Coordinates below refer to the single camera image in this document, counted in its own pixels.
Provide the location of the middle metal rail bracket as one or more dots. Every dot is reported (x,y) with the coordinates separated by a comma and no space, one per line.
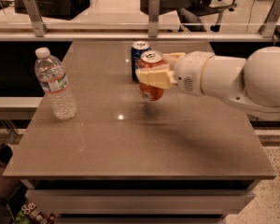
(153,17)

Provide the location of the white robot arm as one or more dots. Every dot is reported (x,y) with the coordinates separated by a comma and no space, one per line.
(251,85)

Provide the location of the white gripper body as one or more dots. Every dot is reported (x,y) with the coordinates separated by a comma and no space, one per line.
(188,71)

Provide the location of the left metal rail bracket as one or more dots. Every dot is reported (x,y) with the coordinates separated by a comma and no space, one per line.
(39,27)

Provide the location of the brown bin with hole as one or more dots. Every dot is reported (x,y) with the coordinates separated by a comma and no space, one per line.
(7,186)

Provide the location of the black office chair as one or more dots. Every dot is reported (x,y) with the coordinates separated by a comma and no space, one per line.
(214,0)

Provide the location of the blue pepsi can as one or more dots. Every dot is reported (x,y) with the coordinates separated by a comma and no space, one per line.
(138,47)

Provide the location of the colourful snack bag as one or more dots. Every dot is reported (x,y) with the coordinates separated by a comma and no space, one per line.
(31,214)

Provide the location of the right metal rail bracket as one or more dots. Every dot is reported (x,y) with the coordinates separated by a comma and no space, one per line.
(267,29)

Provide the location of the red coke can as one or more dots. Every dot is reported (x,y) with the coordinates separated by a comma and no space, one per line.
(150,59)

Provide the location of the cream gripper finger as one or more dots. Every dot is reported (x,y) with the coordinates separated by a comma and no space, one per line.
(161,78)
(172,58)

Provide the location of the clear plastic water bottle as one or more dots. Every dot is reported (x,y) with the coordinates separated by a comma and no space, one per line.
(53,79)

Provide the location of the metal rail bracket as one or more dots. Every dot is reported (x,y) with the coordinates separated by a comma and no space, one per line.
(39,27)
(267,29)
(153,17)

